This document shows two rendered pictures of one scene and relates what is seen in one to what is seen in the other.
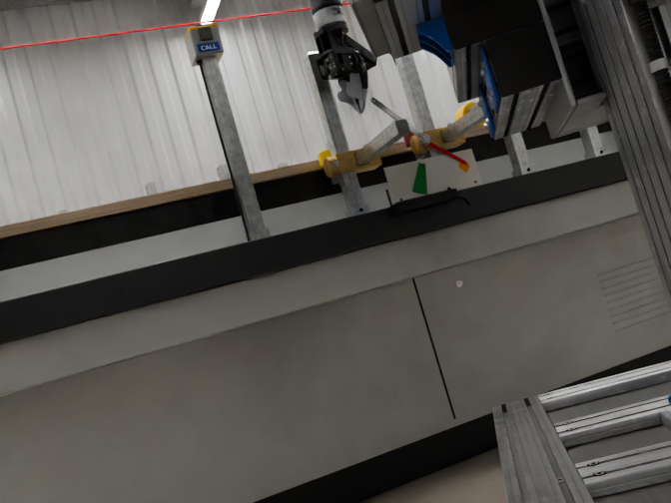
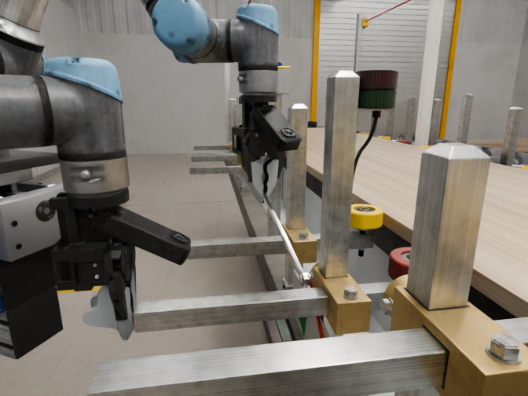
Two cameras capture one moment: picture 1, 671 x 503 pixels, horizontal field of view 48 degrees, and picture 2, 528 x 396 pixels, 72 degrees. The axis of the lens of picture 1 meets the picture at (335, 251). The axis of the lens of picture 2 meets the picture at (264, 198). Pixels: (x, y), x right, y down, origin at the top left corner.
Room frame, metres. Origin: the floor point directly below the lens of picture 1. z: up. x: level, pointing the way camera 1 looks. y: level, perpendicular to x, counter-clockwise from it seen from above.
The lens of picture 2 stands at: (1.92, -0.85, 1.14)
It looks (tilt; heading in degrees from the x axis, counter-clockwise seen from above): 15 degrees down; 102
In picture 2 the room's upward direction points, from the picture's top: straight up
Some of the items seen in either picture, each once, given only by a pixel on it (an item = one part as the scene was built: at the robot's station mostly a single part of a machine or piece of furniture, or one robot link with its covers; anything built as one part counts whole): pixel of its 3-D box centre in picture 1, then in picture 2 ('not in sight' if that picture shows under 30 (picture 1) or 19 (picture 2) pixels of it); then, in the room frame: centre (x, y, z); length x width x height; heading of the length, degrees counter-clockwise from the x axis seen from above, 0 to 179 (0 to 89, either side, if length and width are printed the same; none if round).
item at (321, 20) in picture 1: (331, 21); (257, 84); (1.76, -0.15, 1.17); 0.08 x 0.08 x 0.05
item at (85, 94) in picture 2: not in sight; (85, 109); (1.63, -0.47, 1.13); 0.09 x 0.08 x 0.11; 54
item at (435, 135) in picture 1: (436, 140); (338, 293); (1.93, -0.33, 0.85); 0.13 x 0.06 x 0.05; 111
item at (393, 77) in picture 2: not in sight; (375, 80); (1.96, -0.30, 1.16); 0.06 x 0.06 x 0.02
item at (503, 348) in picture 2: not in sight; (504, 346); (2.04, -0.62, 0.98); 0.02 x 0.02 x 0.01
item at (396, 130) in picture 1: (365, 156); (274, 245); (1.79, -0.14, 0.83); 0.43 x 0.03 x 0.04; 21
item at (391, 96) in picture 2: not in sight; (373, 99); (1.96, -0.30, 1.14); 0.06 x 0.06 x 0.02
